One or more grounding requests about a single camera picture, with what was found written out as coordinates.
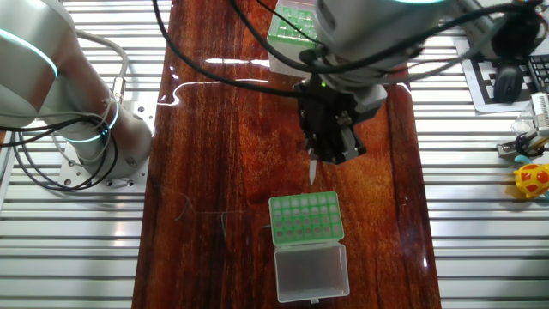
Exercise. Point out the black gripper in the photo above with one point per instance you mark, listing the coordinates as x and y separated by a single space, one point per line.
328 111

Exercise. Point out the green clear pipette tip box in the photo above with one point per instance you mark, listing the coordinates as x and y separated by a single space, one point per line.
281 64
306 219

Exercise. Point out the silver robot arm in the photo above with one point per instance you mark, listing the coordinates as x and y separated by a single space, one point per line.
133 141

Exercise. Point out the glossy brown wooden board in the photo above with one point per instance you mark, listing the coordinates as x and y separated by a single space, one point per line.
240 171

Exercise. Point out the black computer mouse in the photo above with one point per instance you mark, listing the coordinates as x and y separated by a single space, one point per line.
508 83

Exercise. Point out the yellow orange turtle toy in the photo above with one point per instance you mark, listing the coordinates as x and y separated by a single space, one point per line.
534 180

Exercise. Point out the black keyboard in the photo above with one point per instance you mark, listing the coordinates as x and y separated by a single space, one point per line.
541 73

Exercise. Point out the small silver metal bracket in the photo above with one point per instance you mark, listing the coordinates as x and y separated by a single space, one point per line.
506 149

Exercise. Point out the silver camera mount bracket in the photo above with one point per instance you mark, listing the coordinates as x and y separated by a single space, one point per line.
476 26

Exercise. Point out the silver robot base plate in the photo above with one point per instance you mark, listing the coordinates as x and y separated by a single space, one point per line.
143 116

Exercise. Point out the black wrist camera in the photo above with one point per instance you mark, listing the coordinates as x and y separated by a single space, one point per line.
514 36

